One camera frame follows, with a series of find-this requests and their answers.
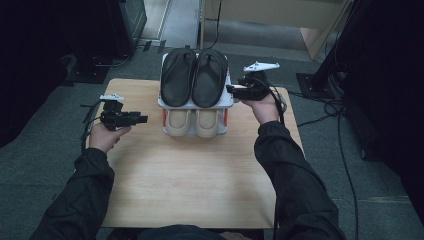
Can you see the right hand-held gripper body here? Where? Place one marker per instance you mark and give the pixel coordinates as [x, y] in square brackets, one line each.
[255, 88]

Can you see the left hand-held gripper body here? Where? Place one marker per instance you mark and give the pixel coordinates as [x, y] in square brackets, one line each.
[113, 116]

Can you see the white two-tier shoe rack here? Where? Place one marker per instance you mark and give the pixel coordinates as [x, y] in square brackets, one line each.
[229, 98]

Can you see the black flip-flop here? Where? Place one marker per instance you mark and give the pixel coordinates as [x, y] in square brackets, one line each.
[176, 78]
[210, 80]

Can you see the beige slipper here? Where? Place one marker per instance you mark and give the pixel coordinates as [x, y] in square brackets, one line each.
[178, 122]
[208, 123]

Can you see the person's left hand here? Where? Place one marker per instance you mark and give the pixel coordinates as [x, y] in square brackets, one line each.
[105, 138]

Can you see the person's right hand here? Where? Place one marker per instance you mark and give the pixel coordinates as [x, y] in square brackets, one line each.
[265, 110]

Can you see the black flat stand base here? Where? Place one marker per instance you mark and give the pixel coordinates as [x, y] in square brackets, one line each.
[86, 75]

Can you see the light wooden desk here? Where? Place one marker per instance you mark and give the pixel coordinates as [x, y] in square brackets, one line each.
[266, 8]

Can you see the black cabinet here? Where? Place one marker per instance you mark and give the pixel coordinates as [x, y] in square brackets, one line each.
[133, 20]

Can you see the dark curtain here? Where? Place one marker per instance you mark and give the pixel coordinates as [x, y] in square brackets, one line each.
[40, 50]
[393, 83]

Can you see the black stand with base plate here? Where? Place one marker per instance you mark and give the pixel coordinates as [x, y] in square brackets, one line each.
[313, 85]

